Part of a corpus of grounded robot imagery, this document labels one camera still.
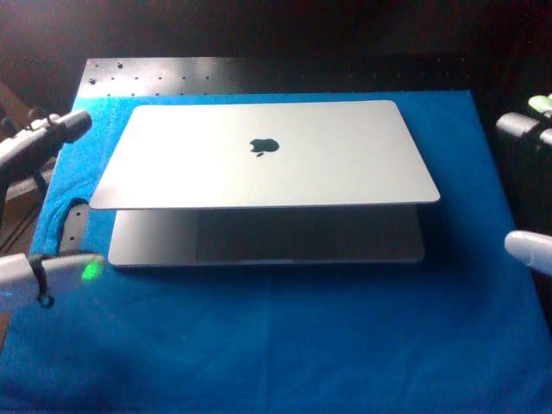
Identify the blue cloth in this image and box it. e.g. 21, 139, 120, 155
0, 90, 552, 414

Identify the black perforated board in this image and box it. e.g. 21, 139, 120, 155
76, 56, 480, 104

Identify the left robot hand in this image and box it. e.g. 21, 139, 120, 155
0, 109, 108, 312

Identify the silver laptop with apple logo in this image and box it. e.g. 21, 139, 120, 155
88, 99, 442, 268

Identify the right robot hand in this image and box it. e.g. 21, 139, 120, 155
495, 91, 552, 278

